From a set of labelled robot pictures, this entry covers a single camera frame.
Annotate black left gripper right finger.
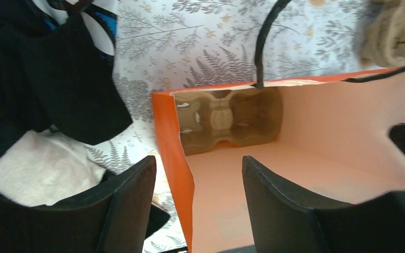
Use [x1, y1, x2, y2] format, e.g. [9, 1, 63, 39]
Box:
[242, 156, 405, 252]

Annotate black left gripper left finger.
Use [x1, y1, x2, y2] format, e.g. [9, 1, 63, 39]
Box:
[0, 156, 156, 252]

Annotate orange paper bag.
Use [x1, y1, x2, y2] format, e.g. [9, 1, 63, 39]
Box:
[151, 0, 405, 253]

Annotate brown cardboard cup carrier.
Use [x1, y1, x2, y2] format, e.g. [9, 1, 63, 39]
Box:
[174, 87, 283, 155]

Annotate black white checkered blanket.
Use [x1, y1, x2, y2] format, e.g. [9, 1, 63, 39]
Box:
[0, 0, 171, 240]

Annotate floral table mat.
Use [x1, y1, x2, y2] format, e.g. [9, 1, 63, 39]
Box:
[83, 0, 385, 253]

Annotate blue white striped cloth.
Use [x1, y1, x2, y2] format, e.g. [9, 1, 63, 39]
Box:
[28, 0, 120, 62]

